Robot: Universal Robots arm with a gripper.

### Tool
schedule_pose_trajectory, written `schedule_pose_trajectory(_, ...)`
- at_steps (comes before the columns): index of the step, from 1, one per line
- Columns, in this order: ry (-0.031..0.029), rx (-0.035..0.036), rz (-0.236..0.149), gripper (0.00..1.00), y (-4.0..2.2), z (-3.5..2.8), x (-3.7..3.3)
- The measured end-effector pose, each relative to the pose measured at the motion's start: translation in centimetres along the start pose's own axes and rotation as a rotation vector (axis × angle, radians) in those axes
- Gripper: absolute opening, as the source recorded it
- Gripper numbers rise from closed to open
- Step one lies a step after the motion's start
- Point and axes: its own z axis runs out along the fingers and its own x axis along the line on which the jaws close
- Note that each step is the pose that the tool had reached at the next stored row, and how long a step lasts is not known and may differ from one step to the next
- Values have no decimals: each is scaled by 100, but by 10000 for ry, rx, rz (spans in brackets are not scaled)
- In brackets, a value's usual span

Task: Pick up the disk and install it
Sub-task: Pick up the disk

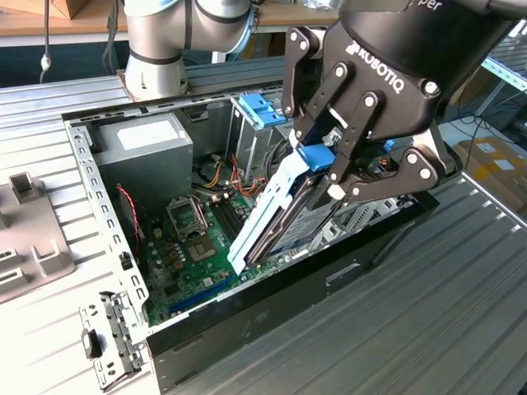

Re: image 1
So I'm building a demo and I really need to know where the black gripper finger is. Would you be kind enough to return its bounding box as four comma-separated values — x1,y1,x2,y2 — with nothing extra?
327,88,450,206
282,25,357,145

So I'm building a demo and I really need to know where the hard disk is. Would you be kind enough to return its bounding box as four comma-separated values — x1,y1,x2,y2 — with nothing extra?
226,142,347,276

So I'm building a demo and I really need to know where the silver disk bay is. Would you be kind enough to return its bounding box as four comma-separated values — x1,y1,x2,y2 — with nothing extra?
320,196,415,258

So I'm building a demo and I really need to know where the cardboard box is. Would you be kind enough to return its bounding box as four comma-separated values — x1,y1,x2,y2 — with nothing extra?
452,135,527,211

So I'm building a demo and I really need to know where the silver optical drive cage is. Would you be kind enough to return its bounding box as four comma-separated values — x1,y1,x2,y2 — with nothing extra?
228,96,297,187

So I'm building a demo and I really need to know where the black RAM slot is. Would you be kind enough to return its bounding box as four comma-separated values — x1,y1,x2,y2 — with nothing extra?
213,200,239,243
218,199,241,239
226,196,247,230
222,197,244,234

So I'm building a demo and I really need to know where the thin locking lever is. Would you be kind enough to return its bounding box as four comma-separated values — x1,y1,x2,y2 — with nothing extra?
193,196,209,234

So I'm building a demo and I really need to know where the metal socket cover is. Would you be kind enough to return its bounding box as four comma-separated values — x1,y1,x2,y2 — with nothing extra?
165,196,208,243

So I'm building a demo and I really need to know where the grey power supply unit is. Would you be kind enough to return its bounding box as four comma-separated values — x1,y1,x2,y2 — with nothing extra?
94,111,194,213

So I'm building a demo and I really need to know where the open black PC case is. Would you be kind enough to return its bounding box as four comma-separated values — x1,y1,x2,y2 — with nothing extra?
61,81,441,395

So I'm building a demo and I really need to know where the CPU socket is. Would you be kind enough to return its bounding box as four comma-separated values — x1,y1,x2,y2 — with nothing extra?
184,236,218,265

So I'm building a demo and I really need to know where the wooden desk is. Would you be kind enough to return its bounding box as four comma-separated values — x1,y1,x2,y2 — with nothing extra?
0,0,343,46

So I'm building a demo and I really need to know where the black case fan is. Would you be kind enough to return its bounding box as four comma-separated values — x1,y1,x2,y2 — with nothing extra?
114,184,146,264

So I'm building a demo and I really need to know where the green motherboard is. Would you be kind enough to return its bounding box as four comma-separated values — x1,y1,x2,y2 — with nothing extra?
142,191,289,327

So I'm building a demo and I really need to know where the wooden box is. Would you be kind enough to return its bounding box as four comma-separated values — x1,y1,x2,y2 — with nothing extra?
55,0,90,20

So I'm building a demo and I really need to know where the blue expansion slot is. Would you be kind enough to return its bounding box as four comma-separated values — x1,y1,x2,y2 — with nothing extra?
166,273,238,314

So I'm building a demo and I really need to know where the grey parts rack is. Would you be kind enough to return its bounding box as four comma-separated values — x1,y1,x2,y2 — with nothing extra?
0,171,77,305

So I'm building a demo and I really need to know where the black case latch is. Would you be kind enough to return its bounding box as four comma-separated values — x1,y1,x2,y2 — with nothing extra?
81,328,105,360

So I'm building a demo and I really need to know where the blue plastic drive bracket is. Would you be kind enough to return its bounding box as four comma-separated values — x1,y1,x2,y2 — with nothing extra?
238,93,287,129

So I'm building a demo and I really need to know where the aluminium frame table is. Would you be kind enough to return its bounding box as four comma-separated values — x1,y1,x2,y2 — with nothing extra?
479,32,527,121

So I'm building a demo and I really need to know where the multicolour wire bundle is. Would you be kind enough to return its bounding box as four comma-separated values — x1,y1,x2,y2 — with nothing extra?
228,152,285,198

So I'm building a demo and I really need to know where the yellow black wire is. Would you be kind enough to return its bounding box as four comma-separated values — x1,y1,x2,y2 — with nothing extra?
193,155,228,191

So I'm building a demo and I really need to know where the red black fan wire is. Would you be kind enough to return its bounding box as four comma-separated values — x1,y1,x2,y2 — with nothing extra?
115,185,146,244

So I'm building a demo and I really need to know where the black cable with metal plug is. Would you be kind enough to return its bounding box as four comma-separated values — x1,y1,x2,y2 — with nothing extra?
40,0,54,83

